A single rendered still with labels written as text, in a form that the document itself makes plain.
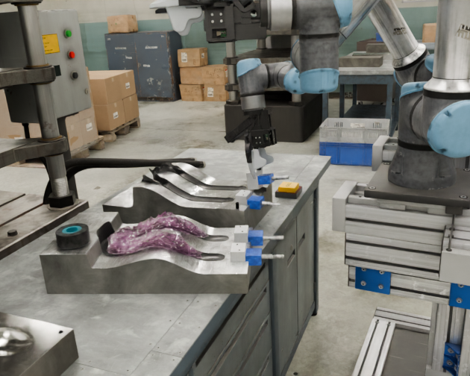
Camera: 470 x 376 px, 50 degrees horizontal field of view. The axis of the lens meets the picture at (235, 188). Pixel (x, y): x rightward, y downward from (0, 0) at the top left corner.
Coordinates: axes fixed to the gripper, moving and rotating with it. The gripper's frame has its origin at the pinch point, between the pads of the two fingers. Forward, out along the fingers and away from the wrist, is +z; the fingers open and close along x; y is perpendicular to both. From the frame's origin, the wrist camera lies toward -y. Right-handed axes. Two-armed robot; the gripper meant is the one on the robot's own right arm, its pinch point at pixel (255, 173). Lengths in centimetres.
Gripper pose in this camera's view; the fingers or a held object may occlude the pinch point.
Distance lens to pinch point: 160.7
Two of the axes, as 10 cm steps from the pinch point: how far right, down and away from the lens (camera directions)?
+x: 3.9, -2.0, 9.0
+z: 1.3, 9.8, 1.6
